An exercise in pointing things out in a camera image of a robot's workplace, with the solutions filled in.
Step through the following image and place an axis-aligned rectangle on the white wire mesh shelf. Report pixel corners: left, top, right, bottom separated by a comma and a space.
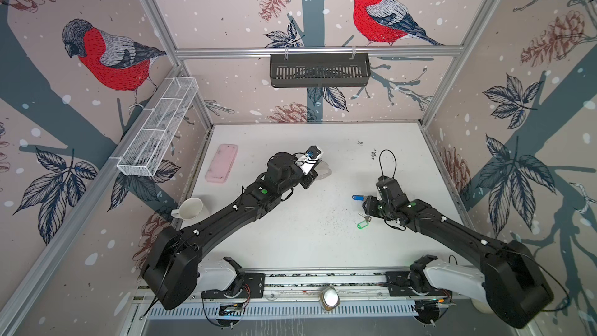
117, 76, 198, 177

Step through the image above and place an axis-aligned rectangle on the blue tagged key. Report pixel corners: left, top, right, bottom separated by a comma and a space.
351, 194, 365, 202

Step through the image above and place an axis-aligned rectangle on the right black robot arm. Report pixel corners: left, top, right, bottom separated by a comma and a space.
362, 176, 554, 328

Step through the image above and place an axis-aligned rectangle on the small round lamp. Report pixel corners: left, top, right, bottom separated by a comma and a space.
320, 287, 340, 312

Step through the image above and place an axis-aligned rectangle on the white slotted cable duct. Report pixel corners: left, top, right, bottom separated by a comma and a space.
148, 300, 418, 320

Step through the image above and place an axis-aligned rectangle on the white paper cup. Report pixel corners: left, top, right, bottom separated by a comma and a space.
170, 198, 205, 220

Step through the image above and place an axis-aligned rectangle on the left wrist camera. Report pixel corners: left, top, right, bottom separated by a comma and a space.
295, 146, 323, 175

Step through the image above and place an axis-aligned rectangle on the green tagged key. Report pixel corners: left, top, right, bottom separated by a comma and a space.
357, 215, 372, 230

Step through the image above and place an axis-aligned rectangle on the black hanging basket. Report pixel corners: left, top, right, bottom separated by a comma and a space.
270, 53, 371, 88

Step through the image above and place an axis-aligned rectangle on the horizontal aluminium frame bar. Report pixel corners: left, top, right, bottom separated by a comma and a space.
175, 45, 464, 60

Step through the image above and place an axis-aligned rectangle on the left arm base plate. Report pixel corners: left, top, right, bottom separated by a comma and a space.
201, 273, 265, 300

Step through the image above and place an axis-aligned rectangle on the pink plastic case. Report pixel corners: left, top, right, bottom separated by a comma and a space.
205, 144, 239, 184

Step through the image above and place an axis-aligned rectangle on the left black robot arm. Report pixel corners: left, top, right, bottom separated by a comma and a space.
141, 146, 323, 310

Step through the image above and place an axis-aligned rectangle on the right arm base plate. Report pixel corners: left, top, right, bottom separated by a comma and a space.
385, 271, 452, 297

